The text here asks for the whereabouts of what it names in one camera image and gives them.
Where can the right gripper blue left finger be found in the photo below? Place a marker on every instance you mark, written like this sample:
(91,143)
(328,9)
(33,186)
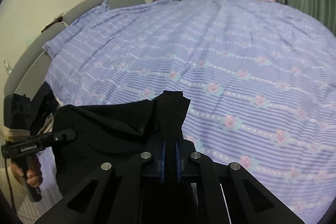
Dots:
(125,193)

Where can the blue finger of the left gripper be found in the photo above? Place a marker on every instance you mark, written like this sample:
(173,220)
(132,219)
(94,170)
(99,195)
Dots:
(65,135)

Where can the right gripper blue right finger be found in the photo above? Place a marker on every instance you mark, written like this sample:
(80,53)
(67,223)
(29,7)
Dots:
(229,193)

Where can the black pants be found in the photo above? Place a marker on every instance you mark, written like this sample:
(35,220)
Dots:
(115,133)

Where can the person left hand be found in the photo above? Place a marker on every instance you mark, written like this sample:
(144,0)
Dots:
(34,174)

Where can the stack of folded clothes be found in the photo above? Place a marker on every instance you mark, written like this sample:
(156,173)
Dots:
(25,117)

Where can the grey padded headboard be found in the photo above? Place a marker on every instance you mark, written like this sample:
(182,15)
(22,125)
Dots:
(29,72)

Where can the purple floral bed sheet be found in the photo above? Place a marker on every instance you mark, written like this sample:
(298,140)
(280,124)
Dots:
(260,77)

